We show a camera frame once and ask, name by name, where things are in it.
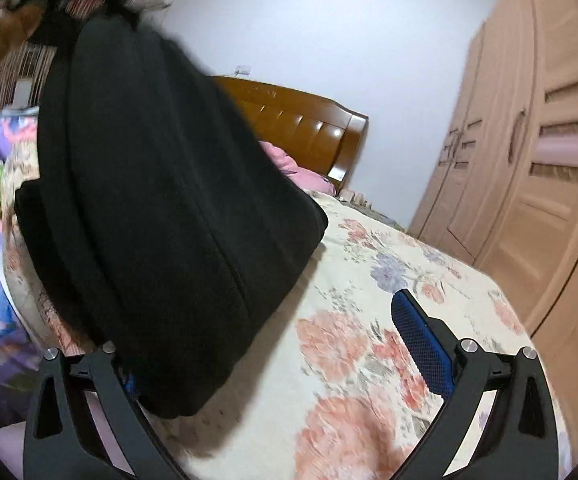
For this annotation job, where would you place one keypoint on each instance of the floral bed sheet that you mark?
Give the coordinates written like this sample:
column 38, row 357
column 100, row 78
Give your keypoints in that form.
column 359, row 360

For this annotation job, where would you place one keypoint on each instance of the pink quilt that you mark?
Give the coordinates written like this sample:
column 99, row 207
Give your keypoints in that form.
column 309, row 177

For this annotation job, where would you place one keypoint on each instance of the light wooden wardrobe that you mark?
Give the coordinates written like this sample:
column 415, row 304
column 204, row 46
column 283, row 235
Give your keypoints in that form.
column 529, row 160

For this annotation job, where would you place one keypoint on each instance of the black pants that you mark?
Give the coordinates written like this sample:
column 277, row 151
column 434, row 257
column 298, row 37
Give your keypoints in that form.
column 169, row 210

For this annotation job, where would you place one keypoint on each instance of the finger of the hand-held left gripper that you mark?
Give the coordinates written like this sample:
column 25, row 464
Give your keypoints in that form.
column 121, row 2

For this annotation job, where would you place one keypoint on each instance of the wooden headboard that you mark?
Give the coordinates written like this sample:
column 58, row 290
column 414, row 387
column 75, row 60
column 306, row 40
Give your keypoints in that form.
column 309, row 125

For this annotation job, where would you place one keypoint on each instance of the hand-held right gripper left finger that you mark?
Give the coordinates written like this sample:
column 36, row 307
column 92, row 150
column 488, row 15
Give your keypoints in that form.
column 104, row 385

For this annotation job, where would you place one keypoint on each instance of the person's left forearm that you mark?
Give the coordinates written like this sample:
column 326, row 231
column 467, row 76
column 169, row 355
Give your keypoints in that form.
column 6, row 35

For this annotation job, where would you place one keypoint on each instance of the patterned curtain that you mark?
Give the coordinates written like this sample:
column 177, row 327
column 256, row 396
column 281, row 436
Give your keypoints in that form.
column 14, row 80

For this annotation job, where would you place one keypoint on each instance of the white wall socket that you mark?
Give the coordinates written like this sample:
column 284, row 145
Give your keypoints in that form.
column 243, row 68

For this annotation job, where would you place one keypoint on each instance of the nightstand with patterned cover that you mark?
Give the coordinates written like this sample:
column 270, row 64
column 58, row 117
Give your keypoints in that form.
column 356, row 199

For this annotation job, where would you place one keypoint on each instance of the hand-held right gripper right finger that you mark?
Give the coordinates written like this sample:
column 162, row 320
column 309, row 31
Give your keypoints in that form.
column 421, row 335

